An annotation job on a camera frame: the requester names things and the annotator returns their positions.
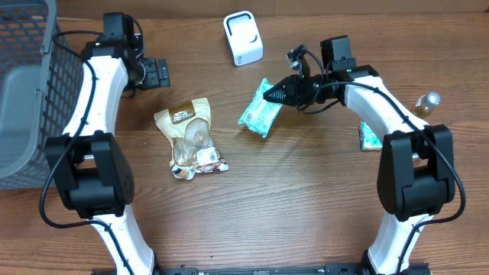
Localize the dark grey plastic basket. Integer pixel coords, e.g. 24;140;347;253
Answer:
1;0;83;189

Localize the light blue wipes pack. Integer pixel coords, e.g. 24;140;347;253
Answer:
238;78;283;138

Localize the white barcode scanner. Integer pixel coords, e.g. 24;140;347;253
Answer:
223;11;264;66

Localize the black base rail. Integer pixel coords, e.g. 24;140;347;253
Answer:
91;261;432;275

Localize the brown snack packet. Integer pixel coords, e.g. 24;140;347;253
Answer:
154;98;228;180

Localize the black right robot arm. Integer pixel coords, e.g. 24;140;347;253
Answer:
264;35;459;274

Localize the teal tissue pack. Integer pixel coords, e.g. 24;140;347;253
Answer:
358;121;382;151

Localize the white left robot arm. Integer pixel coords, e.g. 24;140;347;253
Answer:
39;12;170;274

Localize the yellow bottle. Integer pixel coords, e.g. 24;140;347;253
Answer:
410;92;441;119

